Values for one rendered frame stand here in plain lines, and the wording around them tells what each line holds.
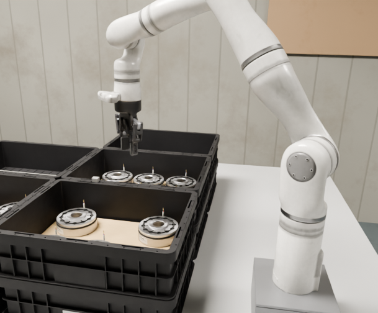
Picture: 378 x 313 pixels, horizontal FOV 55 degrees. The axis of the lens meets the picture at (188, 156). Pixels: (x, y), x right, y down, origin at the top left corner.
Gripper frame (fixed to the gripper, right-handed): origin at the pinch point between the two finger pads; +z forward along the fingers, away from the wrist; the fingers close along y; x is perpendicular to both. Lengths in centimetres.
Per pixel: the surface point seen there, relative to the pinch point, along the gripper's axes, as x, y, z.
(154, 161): -15.0, 11.6, 10.7
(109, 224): 11.0, -10.0, 17.4
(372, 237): -192, 17, 100
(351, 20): -182, 54, -43
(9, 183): 30.9, 14.4, 10.0
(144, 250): 15.9, -39.8, 7.3
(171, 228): 0.6, -25.0, 14.5
